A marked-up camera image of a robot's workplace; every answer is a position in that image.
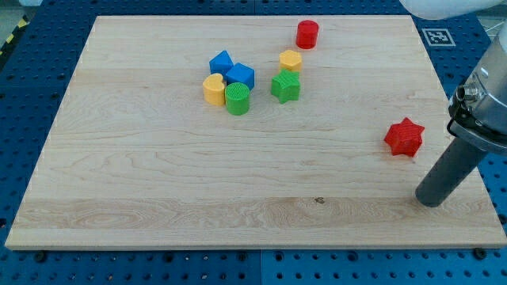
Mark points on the yellow hexagon block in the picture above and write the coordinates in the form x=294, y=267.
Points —
x=290, y=60

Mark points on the red star block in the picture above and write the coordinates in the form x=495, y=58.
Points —
x=404, y=138

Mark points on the green star block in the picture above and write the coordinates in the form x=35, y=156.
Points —
x=286, y=86

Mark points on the yellow heart block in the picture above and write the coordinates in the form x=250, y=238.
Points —
x=214, y=89

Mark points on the white fiducial marker tag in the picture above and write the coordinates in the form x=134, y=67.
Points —
x=438, y=37

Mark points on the green cylinder block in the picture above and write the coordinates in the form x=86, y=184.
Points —
x=237, y=96

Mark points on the blue cube block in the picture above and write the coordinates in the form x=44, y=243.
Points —
x=241, y=73

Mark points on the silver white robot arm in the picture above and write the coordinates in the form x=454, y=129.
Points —
x=478, y=106

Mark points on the wooden board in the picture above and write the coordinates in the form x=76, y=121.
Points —
x=137, y=159

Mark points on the red cylinder block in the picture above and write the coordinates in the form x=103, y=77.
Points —
x=307, y=34

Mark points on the blue pentagon block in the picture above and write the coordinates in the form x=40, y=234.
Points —
x=221, y=63

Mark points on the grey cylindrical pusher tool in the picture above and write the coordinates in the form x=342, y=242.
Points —
x=453, y=166

